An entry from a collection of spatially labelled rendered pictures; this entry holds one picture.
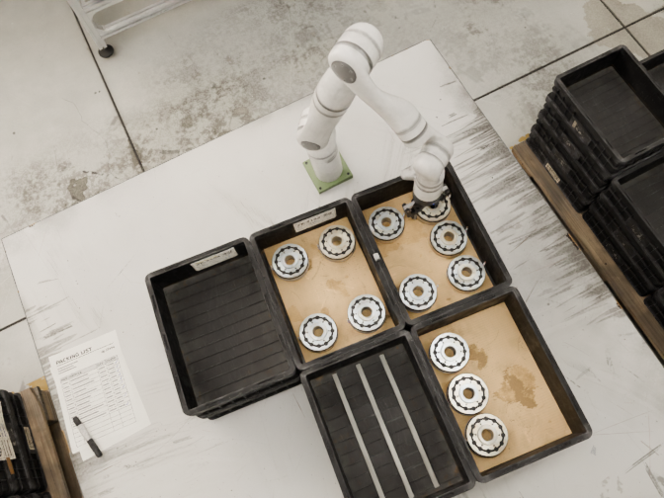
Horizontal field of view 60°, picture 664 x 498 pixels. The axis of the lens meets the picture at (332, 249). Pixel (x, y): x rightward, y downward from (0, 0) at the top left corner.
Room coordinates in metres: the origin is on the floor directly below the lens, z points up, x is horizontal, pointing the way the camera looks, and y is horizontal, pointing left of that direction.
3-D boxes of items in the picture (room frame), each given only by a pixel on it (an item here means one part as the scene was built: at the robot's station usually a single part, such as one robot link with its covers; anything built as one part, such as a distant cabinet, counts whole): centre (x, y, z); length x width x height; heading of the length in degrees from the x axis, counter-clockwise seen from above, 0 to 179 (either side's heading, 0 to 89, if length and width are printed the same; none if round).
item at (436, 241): (0.52, -0.33, 0.86); 0.10 x 0.10 x 0.01
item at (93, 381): (0.31, 0.76, 0.70); 0.33 x 0.23 x 0.01; 17
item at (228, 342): (0.39, 0.33, 0.87); 0.40 x 0.30 x 0.11; 11
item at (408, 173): (0.64, -0.27, 1.03); 0.11 x 0.09 x 0.06; 16
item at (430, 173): (0.61, -0.27, 1.12); 0.09 x 0.07 x 0.15; 137
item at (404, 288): (0.39, -0.21, 0.86); 0.10 x 0.10 x 0.01
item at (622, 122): (0.99, -1.10, 0.37); 0.40 x 0.30 x 0.45; 17
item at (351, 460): (0.06, -0.04, 0.87); 0.40 x 0.30 x 0.11; 11
